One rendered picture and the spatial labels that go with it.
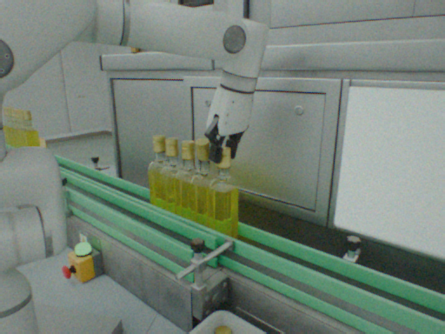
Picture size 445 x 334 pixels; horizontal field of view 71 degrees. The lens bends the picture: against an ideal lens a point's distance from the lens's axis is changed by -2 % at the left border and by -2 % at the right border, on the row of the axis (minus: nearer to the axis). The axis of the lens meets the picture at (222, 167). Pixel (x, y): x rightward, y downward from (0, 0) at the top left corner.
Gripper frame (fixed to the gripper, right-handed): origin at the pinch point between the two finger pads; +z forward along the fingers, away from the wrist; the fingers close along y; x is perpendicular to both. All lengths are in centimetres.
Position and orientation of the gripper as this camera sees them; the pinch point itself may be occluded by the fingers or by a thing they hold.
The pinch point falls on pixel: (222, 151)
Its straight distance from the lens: 73.8
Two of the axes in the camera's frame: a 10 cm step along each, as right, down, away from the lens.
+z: -2.0, 8.8, 4.4
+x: 7.4, 4.3, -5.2
